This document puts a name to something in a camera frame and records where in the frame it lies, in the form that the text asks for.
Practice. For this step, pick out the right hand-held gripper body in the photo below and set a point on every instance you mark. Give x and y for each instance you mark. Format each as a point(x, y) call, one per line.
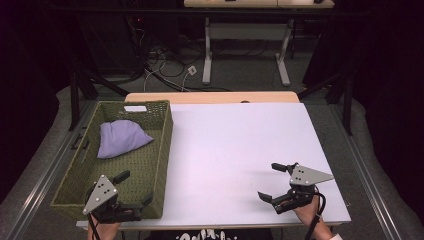
point(305, 176)

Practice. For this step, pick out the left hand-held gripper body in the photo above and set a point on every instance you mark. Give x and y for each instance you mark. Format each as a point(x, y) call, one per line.
point(100, 195)

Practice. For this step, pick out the green woven basket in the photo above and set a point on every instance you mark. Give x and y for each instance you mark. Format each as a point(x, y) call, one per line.
point(143, 166)

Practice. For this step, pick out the purple cloth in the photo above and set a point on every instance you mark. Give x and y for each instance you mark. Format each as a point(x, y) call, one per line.
point(121, 138)

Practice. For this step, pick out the person's left hand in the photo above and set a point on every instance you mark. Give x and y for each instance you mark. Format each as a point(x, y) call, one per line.
point(106, 229)

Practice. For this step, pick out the person's right hand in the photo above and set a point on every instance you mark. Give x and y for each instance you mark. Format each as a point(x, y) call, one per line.
point(308, 211)

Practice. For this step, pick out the white table board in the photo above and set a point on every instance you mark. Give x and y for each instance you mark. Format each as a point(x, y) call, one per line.
point(233, 150)

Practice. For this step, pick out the person's black printed shirt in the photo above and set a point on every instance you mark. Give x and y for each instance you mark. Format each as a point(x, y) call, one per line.
point(206, 235)

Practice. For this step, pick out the black metal stand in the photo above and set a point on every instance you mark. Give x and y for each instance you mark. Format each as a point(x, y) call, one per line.
point(74, 100)
point(348, 103)

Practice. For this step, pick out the wooden table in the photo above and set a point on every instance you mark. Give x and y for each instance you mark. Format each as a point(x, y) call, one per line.
point(213, 97)

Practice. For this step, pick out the white power plug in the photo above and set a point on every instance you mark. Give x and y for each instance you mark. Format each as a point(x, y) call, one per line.
point(192, 70)

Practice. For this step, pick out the white-legged desk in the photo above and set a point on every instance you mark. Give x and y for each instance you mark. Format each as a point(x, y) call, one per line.
point(246, 31)

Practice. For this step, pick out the aluminium rail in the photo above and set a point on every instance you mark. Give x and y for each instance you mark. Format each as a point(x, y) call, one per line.
point(366, 186)
point(40, 186)

